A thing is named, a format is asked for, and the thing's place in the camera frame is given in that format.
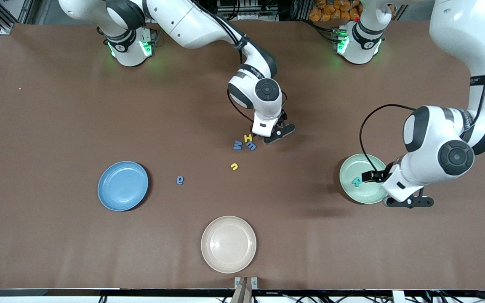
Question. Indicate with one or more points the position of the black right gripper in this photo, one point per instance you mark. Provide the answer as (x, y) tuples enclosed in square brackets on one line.
[(283, 122)]

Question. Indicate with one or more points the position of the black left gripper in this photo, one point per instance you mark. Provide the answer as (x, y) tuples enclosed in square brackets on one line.
[(380, 175)]

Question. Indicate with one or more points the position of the teal foam letter R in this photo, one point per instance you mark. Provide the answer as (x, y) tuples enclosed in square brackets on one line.
[(356, 182)]

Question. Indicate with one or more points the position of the blue foam lowercase m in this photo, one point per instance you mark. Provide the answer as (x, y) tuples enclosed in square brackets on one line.
[(251, 146)]

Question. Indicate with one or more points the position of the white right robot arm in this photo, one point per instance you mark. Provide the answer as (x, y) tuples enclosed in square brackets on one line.
[(183, 21)]

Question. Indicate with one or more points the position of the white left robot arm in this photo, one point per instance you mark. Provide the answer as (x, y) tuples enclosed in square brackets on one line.
[(427, 139)]

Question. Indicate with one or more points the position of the pale green round plate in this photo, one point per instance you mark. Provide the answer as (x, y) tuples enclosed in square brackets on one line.
[(352, 168)]

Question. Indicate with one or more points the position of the yellow foam letter H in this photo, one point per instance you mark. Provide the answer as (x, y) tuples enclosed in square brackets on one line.
[(248, 138)]

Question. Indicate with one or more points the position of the blue foam capital M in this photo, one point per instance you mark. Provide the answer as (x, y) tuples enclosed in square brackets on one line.
[(237, 145)]

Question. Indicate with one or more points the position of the yellow foam letter u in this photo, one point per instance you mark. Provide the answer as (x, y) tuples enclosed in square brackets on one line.
[(236, 167)]

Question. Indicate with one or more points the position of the orange objects pile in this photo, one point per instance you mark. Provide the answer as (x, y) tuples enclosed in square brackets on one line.
[(326, 12)]

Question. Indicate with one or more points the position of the metal equipment rack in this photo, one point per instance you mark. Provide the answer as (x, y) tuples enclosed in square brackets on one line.
[(246, 8)]

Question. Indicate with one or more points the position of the grey-blue foam letter a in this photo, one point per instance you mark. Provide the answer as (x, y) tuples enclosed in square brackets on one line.
[(179, 183)]

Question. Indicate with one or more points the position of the beige round plate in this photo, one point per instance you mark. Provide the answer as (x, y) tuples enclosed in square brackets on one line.
[(228, 244)]

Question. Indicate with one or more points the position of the blue round plate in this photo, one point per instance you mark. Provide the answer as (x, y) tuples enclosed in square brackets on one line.
[(122, 186)]

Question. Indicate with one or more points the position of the brown wooden slat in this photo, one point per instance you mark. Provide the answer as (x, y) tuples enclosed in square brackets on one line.
[(242, 294)]

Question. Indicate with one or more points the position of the metal table edge bracket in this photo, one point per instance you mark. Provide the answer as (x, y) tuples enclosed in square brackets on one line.
[(254, 283)]

